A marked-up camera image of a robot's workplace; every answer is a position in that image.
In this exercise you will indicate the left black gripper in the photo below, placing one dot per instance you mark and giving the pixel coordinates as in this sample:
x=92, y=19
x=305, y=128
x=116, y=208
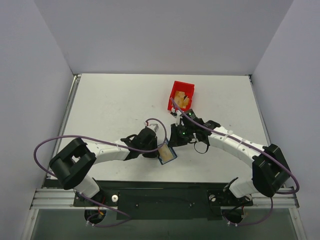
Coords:
x=155, y=145

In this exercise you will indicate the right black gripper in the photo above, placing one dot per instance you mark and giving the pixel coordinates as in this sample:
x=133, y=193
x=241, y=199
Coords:
x=173, y=136

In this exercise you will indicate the blue leather card holder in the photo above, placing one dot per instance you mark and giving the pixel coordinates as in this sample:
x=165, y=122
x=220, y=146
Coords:
x=167, y=143

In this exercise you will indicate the gold card face up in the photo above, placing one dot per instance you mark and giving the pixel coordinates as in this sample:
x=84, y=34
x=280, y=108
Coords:
x=166, y=154

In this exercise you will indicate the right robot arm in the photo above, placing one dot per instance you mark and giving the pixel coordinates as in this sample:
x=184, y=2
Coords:
x=269, y=169

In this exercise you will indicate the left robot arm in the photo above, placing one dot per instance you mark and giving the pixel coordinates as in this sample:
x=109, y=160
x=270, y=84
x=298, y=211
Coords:
x=72, y=164

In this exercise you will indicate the gold cards in bin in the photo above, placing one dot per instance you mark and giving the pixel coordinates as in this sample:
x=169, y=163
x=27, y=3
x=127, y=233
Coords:
x=181, y=99

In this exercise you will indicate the red plastic bin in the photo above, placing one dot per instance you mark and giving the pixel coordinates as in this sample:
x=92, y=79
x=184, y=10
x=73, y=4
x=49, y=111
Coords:
x=188, y=88

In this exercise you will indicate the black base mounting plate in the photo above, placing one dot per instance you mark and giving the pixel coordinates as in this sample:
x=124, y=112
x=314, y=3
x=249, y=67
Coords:
x=149, y=200

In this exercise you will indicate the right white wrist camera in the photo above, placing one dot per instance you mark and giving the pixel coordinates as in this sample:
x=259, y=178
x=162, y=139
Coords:
x=177, y=115

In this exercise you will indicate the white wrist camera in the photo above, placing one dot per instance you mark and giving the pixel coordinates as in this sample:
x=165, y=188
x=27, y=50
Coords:
x=177, y=115
x=152, y=126

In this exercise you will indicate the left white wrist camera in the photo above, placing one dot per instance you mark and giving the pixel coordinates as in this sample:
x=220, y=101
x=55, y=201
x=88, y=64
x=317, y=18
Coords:
x=152, y=126

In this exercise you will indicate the aluminium frame rail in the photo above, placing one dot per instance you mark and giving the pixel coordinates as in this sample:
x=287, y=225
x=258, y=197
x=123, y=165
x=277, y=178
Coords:
x=52, y=199

